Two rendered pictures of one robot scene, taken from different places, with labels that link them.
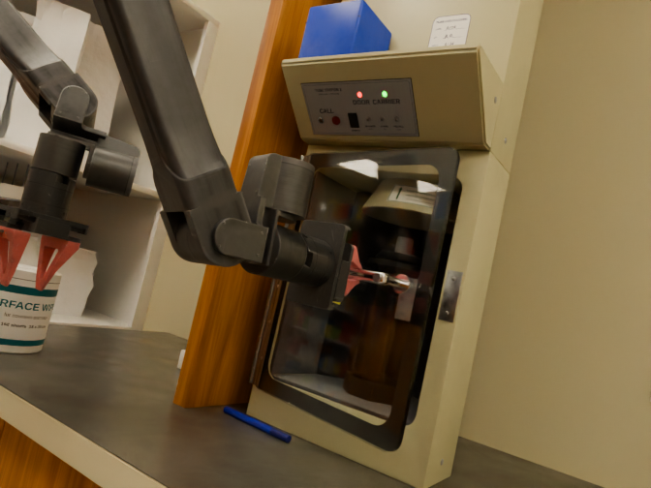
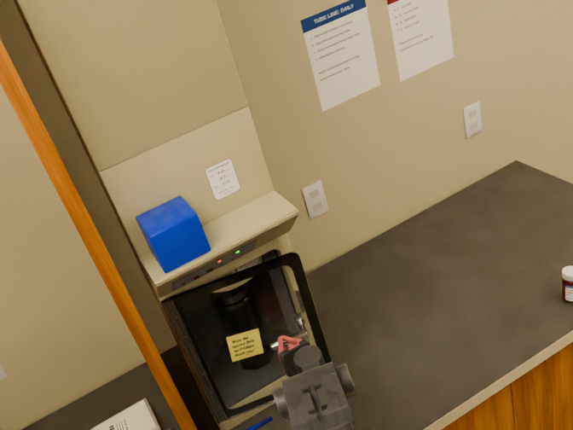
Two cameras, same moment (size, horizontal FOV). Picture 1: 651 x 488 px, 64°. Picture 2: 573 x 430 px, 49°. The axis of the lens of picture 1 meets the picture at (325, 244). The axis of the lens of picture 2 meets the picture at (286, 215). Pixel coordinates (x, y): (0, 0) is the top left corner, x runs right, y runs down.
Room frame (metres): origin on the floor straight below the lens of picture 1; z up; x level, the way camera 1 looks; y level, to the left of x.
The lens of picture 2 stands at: (-0.02, 0.76, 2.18)
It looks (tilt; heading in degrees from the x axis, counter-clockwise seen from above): 32 degrees down; 307
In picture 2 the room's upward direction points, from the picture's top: 17 degrees counter-clockwise
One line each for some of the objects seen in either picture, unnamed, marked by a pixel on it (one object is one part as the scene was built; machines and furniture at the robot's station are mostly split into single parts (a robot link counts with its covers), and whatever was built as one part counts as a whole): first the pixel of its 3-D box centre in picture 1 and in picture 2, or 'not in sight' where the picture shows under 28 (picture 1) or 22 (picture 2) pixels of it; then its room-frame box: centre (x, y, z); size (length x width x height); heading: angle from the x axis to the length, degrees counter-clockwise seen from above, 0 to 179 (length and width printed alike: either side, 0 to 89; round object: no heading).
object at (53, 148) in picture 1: (63, 158); not in sight; (0.70, 0.37, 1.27); 0.07 x 0.06 x 0.07; 113
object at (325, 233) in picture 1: (305, 260); (305, 370); (0.61, 0.02, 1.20); 0.07 x 0.07 x 0.10; 55
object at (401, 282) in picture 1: (369, 277); (288, 334); (0.70, -0.07, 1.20); 0.10 x 0.05 x 0.03; 43
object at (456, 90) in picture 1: (379, 102); (225, 252); (0.76, -0.03, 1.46); 0.32 x 0.11 x 0.10; 56
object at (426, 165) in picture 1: (344, 280); (257, 341); (0.77, -0.04, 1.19); 0.30 x 0.01 x 0.40; 43
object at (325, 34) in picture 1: (345, 45); (173, 233); (0.80, 0.04, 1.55); 0.10 x 0.10 x 0.09; 56
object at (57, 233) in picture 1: (38, 254); not in sight; (0.70, 0.37, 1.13); 0.07 x 0.07 x 0.09; 56
